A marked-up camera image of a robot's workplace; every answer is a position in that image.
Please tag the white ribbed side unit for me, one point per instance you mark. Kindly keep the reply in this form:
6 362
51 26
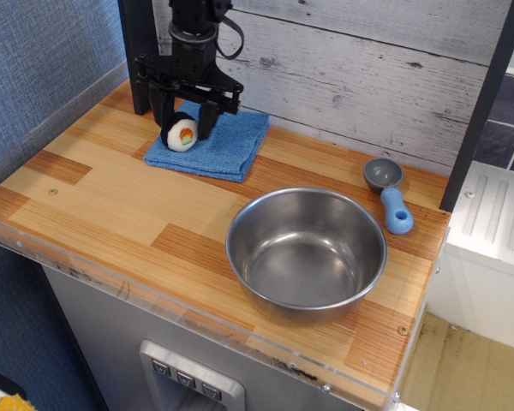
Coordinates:
473 285

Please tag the yellow black object at corner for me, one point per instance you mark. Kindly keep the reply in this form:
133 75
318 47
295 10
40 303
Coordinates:
14 403

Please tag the plush sushi roll toy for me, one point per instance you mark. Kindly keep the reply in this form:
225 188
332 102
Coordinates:
180 133

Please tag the silver dispenser button panel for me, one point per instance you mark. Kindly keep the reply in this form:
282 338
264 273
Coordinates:
178 383

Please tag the dark grey left post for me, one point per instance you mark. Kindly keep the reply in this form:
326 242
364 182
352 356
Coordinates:
139 37

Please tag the dark grey right post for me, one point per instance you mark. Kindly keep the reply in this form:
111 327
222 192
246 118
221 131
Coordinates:
490 88

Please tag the grey scoop blue handle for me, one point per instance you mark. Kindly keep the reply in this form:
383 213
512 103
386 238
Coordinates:
383 175

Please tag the grey toy cabinet front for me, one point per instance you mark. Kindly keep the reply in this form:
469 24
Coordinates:
281 367

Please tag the dark grey post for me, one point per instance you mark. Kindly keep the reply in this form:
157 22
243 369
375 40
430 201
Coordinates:
490 88
139 37

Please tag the folded blue cloth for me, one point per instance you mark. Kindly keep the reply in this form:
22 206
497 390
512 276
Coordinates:
226 154

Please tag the stainless steel bowl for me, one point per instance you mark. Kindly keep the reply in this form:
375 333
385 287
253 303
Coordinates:
306 256

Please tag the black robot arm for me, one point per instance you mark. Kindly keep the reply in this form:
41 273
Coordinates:
198 17

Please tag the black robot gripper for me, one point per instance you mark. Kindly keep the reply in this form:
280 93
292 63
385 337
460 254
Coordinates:
189 72

